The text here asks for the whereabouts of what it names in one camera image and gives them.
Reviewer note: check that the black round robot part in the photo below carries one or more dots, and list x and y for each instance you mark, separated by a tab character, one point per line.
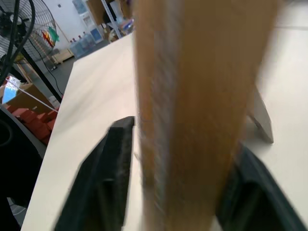
14	154

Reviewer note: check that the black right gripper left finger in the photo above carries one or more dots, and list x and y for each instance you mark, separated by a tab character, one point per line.
103	183

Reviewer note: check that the white metal storage shelf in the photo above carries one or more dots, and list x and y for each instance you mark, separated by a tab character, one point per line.
113	16

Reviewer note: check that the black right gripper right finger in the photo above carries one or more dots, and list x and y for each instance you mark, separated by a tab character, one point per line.
255	192

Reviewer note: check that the black standing floor fan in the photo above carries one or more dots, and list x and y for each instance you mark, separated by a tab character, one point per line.
21	29

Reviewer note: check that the brown cardboard box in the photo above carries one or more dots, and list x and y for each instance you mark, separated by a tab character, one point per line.
26	96

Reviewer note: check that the red small boxes pile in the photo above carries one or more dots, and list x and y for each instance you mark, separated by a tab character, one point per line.
36	122

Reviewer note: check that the light wooden pallet crate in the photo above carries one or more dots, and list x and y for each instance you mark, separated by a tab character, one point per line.
62	55

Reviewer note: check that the blue water bottles crate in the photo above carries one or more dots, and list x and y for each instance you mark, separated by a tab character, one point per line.
83	44

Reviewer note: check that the white water dispenser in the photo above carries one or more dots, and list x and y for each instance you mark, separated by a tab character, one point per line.
90	26

